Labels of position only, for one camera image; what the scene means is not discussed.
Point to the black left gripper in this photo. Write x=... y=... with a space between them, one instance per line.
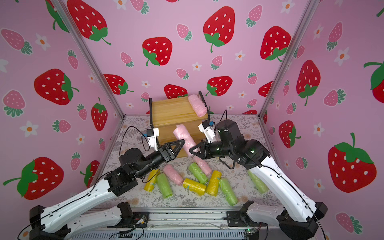
x=166 y=155

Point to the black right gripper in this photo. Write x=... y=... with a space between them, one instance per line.
x=206 y=150

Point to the pink trash bag roll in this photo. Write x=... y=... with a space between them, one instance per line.
x=203 y=165
x=197 y=105
x=173 y=175
x=181 y=133

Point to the three-tier wooden shelf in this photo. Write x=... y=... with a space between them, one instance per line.
x=166 y=115

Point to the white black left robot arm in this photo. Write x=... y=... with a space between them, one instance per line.
x=69 y=218

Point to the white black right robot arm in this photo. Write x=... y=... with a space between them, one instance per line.
x=298 y=216

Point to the green trash bag roll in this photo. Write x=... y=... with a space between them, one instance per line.
x=228 y=191
x=258 y=183
x=164 y=185
x=198 y=173

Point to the yellow trash bag roll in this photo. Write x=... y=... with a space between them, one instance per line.
x=194 y=186
x=151 y=181
x=213 y=186

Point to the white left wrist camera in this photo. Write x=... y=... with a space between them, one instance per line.
x=152 y=138

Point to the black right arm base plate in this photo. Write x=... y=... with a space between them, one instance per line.
x=238 y=219

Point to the aluminium frame rail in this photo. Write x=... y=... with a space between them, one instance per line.
x=187 y=224

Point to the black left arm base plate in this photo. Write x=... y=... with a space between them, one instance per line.
x=136 y=219

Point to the left aluminium corner post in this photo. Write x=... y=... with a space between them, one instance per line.
x=86 y=24

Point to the aluminium corner post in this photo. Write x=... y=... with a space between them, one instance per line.
x=86 y=24
x=302 y=26

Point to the right aluminium corner post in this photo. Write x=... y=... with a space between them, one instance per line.
x=302 y=26

